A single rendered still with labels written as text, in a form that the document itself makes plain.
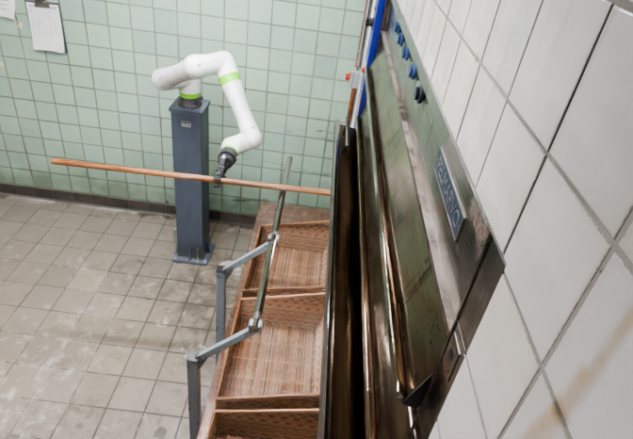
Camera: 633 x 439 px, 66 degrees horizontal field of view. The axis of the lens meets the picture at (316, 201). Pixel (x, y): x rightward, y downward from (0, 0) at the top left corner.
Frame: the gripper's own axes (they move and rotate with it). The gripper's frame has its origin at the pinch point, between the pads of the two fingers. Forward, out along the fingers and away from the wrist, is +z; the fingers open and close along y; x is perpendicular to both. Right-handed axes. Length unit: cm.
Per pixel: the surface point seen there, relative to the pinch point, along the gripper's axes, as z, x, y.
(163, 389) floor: 36, 22, 119
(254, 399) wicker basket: 87, -33, 43
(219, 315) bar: 38, -9, 52
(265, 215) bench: -60, -19, 61
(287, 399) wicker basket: 86, -45, 41
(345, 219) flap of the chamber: 51, -58, -22
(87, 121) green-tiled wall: -126, 123, 43
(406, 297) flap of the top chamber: 125, -65, -57
